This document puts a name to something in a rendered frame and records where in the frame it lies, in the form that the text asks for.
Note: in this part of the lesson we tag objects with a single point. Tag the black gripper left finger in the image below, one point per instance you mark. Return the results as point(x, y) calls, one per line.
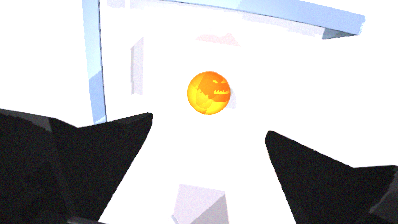
point(89, 162)

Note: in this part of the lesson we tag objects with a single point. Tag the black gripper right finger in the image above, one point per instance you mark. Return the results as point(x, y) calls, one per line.
point(322, 190)

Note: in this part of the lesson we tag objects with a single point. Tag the orange ball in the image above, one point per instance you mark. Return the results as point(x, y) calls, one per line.
point(214, 85)

